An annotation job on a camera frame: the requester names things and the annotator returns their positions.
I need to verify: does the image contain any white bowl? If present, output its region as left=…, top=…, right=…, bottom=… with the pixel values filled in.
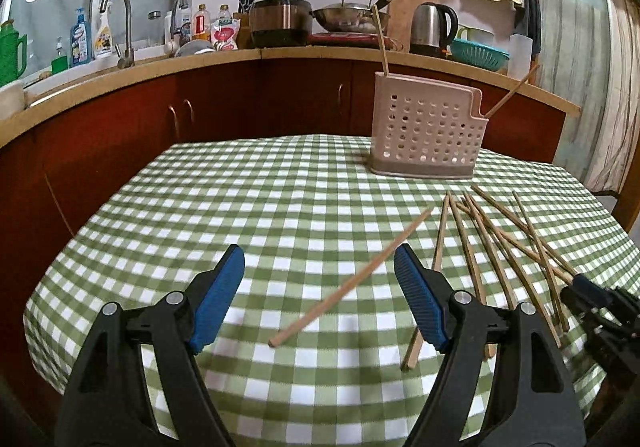
left=175, top=40, right=216, bottom=57

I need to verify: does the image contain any small chrome tap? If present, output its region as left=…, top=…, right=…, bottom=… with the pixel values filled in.
left=165, top=0, right=191, bottom=43

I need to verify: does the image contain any yellow oil bottle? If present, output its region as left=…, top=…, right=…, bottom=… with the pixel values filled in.
left=192, top=4, right=211, bottom=42

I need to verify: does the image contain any teal plastic colander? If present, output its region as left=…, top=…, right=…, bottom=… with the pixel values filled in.
left=450, top=38, right=511, bottom=73

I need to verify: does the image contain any red and white packet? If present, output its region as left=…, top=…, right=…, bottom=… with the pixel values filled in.
left=210, top=20, right=241, bottom=52

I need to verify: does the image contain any wooden cutting board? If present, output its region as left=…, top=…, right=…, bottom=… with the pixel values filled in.
left=385, top=0, right=436, bottom=50

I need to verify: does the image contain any frosted glass door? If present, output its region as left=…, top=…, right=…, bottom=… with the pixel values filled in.
left=530, top=0, right=613, bottom=178

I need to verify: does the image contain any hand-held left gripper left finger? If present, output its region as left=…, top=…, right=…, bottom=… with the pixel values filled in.
left=55, top=244, right=246, bottom=447

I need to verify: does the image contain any translucent white container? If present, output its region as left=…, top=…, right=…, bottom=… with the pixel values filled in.
left=509, top=33, right=533, bottom=78

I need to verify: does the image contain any steel electric kettle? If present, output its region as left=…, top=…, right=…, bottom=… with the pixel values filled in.
left=409, top=2, right=460, bottom=59

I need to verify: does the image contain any pink perforated utensil holder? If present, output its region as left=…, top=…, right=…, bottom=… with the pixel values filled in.
left=369, top=71, right=485, bottom=180

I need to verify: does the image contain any wooden knife block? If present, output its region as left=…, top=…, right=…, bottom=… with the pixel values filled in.
left=233, top=12, right=252, bottom=48

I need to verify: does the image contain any pile of wooden chopsticks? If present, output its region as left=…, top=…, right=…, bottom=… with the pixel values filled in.
left=402, top=184, right=581, bottom=373

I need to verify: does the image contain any wooden door frame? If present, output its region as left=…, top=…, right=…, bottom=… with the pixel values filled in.
left=517, top=0, right=640, bottom=233

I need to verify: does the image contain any red induction cooker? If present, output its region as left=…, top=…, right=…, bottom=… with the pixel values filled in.
left=307, top=31, right=383, bottom=49

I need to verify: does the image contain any striped curtain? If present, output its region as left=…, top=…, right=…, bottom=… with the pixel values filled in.
left=582, top=0, right=640, bottom=195

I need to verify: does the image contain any long wooden chopstick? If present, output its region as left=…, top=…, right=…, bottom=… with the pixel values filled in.
left=268, top=206, right=435, bottom=348
left=371, top=4, right=391, bottom=77
left=482, top=63, right=542, bottom=120

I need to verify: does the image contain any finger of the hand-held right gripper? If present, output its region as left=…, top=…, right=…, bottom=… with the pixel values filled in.
left=560, top=286, right=601, bottom=330
left=570, top=273, right=610, bottom=302

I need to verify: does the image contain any blue detergent bottle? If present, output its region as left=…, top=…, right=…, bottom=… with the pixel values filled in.
left=70, top=7, right=93, bottom=65

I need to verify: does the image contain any steel wok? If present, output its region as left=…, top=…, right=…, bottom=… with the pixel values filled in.
left=310, top=0, right=397, bottom=34

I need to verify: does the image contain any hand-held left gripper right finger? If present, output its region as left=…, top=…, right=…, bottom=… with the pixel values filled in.
left=393, top=243, right=588, bottom=447

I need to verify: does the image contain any tall steel faucet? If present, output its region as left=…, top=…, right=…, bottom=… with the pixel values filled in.
left=99, top=0, right=136, bottom=69

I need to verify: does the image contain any dark hanging cloth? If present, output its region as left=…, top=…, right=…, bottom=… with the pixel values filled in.
left=515, top=0, right=543, bottom=58

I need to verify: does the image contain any white spray bottle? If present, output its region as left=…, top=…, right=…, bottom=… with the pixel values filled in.
left=94, top=2, right=115, bottom=59

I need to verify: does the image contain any green and white jug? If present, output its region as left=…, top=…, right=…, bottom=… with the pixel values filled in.
left=455, top=26, right=496, bottom=45

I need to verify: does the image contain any green plastic pitcher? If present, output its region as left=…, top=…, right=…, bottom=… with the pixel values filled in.
left=0, top=20, right=28, bottom=88

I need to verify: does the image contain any green checkered tablecloth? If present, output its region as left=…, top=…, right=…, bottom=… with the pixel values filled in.
left=22, top=133, right=640, bottom=447

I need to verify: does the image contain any green soap dispenser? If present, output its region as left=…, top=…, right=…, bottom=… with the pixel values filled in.
left=50, top=37, right=68, bottom=75

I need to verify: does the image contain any steel rice cooker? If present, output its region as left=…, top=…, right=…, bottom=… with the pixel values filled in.
left=248, top=0, right=313, bottom=48

